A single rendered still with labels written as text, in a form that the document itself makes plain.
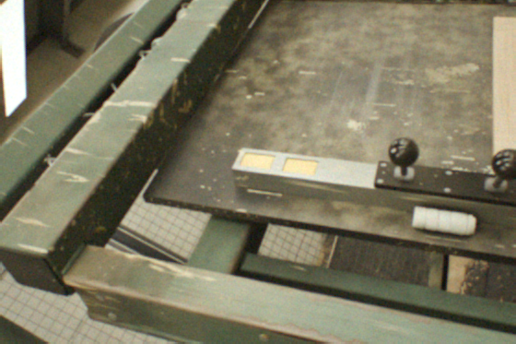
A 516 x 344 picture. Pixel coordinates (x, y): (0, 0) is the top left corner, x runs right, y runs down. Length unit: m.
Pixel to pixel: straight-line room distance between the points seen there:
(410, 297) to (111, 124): 0.53
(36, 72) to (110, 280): 5.92
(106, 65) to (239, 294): 1.07
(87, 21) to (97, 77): 5.62
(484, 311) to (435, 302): 0.06
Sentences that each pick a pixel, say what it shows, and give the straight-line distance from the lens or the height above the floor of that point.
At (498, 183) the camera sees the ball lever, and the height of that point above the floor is 1.40.
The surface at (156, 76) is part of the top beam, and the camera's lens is 0.95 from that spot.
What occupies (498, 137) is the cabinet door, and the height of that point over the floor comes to 1.37.
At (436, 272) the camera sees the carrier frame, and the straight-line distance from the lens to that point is 2.08.
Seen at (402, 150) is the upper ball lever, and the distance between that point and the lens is 0.64.
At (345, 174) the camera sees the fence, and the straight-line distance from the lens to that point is 0.77.
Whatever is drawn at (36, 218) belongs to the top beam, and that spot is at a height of 1.91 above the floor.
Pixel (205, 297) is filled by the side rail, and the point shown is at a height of 1.67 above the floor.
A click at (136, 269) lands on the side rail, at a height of 1.76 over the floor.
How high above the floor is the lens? 1.75
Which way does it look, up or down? 5 degrees down
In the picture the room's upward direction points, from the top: 61 degrees counter-clockwise
